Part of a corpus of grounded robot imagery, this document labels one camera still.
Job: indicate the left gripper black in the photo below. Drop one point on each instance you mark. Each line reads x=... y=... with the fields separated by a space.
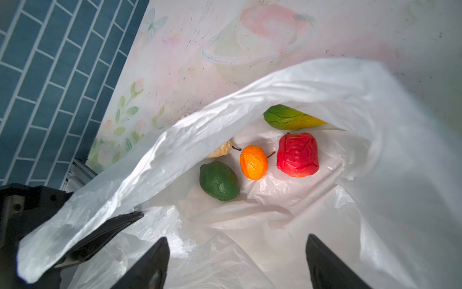
x=25 y=208

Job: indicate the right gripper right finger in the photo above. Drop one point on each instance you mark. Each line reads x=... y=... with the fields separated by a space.
x=327 y=271

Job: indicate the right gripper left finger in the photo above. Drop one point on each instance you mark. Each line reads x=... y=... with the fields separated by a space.
x=150 y=271

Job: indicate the dark green cucumber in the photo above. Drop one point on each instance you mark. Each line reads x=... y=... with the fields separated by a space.
x=219 y=181

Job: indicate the red apple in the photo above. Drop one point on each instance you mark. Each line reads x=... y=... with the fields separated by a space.
x=297 y=155

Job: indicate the orange fruit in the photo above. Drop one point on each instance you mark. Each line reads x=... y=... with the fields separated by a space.
x=253 y=162

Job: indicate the green yellow mango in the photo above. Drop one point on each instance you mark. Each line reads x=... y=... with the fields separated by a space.
x=282 y=117

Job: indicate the beige garlic piece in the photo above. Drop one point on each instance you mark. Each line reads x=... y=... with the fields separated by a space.
x=222 y=150

